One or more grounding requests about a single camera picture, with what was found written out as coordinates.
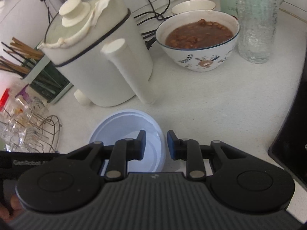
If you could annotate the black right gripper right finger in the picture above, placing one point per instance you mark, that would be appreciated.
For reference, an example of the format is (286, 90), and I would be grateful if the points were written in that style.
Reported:
(188, 150)

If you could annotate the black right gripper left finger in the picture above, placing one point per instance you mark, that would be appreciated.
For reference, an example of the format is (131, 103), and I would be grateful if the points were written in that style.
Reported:
(123, 151)

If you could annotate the pale blue plastic bowl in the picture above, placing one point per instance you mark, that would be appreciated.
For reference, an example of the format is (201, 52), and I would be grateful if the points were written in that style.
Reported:
(127, 124)

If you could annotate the person's left hand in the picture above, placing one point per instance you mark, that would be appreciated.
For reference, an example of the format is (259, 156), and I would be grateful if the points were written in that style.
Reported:
(9, 213)

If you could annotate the upturned cut glass cup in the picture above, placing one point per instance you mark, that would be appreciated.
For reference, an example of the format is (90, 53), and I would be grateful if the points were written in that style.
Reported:
(22, 128)

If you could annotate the red lid plastic jar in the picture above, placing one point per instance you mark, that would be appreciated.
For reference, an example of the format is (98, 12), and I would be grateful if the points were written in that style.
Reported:
(4, 99)

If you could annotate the black induction cooktop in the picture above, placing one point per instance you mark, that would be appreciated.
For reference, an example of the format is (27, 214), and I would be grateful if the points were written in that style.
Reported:
(289, 147)

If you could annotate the chopstick holder with chopsticks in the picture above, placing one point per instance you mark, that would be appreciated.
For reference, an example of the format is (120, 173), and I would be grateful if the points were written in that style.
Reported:
(35, 69)

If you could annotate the floral bowl of bean soup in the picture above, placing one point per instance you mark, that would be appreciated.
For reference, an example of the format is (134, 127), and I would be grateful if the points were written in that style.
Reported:
(199, 40)

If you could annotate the white electric cooker pot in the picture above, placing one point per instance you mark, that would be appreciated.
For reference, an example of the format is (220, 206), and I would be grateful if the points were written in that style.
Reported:
(96, 45)

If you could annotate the small white empty bowl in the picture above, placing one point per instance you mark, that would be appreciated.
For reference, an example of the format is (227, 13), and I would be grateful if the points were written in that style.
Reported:
(193, 5)

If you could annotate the textured glass pitcher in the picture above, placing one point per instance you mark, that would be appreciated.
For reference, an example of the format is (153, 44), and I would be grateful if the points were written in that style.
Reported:
(258, 22)

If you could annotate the metal wire cup rack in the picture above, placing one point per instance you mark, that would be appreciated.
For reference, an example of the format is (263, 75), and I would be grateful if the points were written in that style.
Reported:
(52, 128)

